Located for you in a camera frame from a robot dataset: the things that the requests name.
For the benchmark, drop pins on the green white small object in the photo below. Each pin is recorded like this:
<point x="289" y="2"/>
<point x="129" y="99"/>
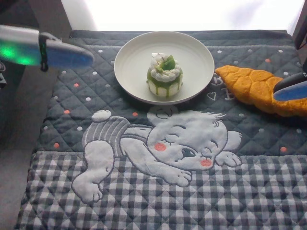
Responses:
<point x="165" y="86"/>

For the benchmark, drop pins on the orange croissant bread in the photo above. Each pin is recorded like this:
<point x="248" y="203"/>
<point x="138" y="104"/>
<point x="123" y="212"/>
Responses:
<point x="247" y="83"/>

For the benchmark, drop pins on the cream round plate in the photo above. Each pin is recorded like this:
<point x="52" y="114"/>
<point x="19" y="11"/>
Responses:
<point x="134" y="62"/>

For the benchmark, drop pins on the grey quilt with bear print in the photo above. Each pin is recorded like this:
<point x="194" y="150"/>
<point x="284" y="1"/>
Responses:
<point x="168" y="191"/>

